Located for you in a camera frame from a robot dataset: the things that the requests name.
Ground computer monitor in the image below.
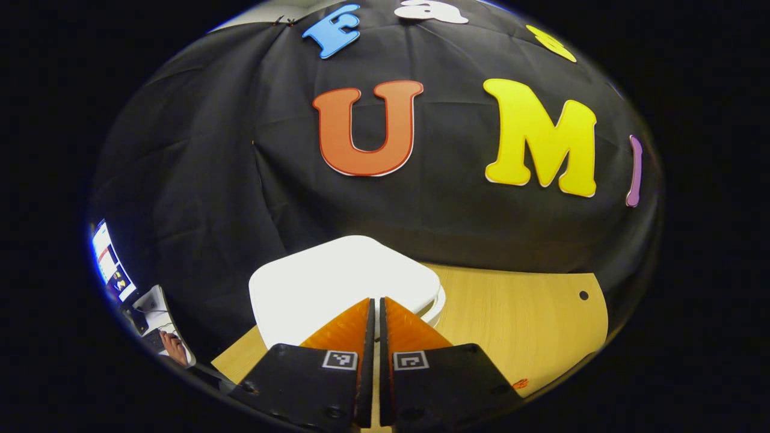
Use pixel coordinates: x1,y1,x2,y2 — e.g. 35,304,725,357
90,220,138,302

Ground white desktop garbage bin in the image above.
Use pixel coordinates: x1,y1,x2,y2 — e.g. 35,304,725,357
248,235,447,351

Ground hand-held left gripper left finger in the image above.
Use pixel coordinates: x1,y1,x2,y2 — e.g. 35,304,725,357
232,297,376,431

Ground wooden desktop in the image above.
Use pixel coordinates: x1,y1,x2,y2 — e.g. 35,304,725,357
211,263,609,429

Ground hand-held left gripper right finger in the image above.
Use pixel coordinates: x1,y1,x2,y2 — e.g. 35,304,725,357
379,296,524,429

